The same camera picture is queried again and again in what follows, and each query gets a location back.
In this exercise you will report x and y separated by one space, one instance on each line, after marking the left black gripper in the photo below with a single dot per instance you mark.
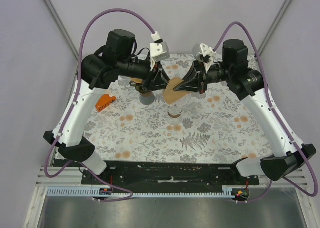
158 79

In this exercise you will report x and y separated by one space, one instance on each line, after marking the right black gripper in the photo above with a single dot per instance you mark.
193 84

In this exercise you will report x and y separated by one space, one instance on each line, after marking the dark green coffee dripper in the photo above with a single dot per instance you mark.
141 89

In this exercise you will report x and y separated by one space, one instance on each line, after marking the clear glass carafe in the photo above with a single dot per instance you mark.
176 108

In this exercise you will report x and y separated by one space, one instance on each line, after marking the glass cup with brown band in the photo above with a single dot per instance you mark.
174 117

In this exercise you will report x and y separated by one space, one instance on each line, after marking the brown paper coffee filter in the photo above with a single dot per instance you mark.
135 82

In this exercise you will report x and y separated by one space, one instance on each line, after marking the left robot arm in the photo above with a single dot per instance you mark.
116 58

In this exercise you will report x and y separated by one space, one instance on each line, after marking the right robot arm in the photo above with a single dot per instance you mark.
248 85

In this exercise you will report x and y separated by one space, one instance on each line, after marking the orange coffee filter pack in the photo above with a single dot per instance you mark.
105 101

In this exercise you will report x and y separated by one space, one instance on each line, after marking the floral tablecloth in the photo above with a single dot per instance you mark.
215 127

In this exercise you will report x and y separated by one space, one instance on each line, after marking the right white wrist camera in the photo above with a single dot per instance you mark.
204 54

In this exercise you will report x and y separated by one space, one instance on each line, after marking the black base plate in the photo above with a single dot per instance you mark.
173 177

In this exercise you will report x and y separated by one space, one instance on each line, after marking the white slotted cable duct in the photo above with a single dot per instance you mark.
102 193

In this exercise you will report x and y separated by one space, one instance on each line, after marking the right aluminium frame post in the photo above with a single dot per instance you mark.
275 24

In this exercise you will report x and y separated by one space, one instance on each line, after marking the aluminium frame post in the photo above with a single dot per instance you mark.
61 27
275 24

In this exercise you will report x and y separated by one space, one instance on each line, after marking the left aluminium frame post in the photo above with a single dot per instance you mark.
61 27

